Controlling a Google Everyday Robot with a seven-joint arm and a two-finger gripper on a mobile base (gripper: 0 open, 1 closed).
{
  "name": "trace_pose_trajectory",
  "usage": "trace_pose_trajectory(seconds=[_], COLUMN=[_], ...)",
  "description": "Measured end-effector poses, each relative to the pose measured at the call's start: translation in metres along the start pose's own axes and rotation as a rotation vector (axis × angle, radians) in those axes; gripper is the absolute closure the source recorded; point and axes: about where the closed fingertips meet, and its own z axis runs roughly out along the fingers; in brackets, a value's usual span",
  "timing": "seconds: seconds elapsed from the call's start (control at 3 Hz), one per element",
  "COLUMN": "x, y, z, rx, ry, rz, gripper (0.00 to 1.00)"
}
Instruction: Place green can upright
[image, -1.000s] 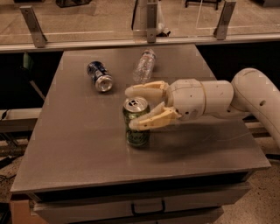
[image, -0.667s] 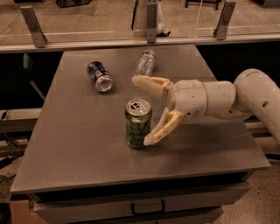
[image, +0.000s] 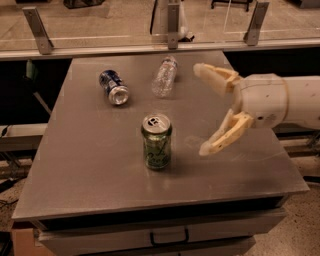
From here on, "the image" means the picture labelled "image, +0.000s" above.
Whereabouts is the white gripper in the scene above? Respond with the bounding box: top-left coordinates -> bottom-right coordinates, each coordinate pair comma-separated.
193,63 -> 288,156

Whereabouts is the green soda can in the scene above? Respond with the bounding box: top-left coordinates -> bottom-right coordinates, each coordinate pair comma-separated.
141,113 -> 172,170

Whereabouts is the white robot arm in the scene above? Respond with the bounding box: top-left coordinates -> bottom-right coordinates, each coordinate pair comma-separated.
193,63 -> 320,156

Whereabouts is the blue soda can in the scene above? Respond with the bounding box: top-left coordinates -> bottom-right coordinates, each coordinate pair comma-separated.
99,70 -> 129,106

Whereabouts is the clear plastic bottle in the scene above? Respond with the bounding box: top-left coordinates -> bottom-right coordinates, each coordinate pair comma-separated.
152,56 -> 178,98

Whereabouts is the grey table cabinet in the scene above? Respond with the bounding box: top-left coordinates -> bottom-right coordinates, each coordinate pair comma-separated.
13,51 -> 307,256

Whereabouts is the middle metal bracket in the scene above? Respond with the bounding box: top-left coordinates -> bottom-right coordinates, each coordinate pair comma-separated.
168,2 -> 179,50

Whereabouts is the black drawer handle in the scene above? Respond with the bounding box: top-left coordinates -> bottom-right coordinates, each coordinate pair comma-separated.
149,228 -> 189,247

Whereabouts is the metal rail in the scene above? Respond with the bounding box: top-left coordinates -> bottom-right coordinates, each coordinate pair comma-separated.
0,38 -> 320,61

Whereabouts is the left metal bracket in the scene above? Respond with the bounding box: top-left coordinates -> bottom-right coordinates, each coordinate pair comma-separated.
22,7 -> 54,55

